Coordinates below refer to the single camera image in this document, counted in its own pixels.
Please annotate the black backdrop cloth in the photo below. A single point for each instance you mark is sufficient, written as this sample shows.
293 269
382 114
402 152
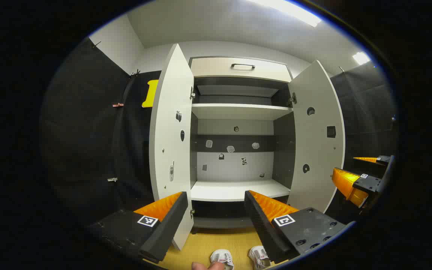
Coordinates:
81 131
366 112

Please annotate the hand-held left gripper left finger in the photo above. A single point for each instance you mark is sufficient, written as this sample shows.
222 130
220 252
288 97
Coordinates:
166 229

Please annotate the small ceiling light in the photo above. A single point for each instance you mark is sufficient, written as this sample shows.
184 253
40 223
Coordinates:
361 58

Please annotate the white shoe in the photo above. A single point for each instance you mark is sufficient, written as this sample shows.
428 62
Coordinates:
260 257
222 258

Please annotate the pink clip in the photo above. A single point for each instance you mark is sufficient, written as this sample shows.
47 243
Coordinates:
117 105

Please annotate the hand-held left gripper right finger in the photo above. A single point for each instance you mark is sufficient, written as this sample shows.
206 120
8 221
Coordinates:
261 225

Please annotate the white cabinet door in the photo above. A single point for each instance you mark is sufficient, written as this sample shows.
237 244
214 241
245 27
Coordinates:
319 150
169 131

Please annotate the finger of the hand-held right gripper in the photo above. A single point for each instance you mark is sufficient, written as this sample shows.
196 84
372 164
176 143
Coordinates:
366 183
383 159

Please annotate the white clip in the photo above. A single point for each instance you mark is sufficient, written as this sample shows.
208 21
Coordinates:
112 179

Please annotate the white shoe cabinet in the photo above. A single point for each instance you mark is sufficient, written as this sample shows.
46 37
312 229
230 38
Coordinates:
234 168

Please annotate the white cabinet shelf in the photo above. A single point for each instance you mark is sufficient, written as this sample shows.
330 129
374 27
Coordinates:
238 111
234 190

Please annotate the beige cabinet drawer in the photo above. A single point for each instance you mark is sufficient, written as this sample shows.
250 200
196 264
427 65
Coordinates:
216 69

